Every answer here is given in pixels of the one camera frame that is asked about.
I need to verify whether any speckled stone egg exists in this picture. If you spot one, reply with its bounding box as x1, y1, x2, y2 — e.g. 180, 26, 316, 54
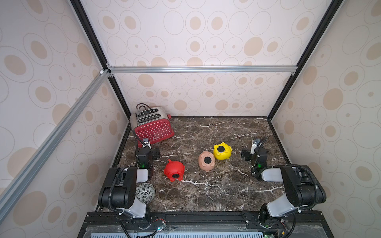
136, 182, 156, 204

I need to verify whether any red metal toaster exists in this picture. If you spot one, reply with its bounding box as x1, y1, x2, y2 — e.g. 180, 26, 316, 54
130, 103, 175, 147

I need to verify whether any red piggy bank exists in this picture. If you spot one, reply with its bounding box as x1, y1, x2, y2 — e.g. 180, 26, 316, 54
164, 160, 185, 182

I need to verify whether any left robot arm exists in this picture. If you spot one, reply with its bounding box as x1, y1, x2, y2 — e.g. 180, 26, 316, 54
98, 147, 160, 219

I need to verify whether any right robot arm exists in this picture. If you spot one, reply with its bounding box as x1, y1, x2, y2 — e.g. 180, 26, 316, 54
241, 146, 327, 223

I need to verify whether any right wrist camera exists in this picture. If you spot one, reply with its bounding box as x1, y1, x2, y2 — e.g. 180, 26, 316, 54
250, 138, 261, 154

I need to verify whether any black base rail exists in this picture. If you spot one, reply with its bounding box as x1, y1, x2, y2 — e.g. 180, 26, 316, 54
78, 211, 333, 238

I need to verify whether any pink piggy bank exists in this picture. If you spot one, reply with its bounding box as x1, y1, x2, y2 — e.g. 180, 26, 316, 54
198, 151, 215, 172

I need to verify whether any diagonal aluminium rail left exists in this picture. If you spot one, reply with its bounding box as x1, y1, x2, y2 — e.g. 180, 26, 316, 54
1, 68, 111, 223

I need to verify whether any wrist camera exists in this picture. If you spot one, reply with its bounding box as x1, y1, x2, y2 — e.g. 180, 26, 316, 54
250, 138, 261, 154
142, 138, 151, 149

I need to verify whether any horizontal aluminium rail back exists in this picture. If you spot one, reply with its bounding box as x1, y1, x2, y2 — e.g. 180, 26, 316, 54
110, 65, 298, 73

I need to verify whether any yellow piggy bank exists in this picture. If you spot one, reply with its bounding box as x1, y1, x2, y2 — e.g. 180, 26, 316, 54
213, 142, 232, 161

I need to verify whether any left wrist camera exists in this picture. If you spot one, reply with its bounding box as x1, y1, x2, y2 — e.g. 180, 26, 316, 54
142, 138, 151, 149

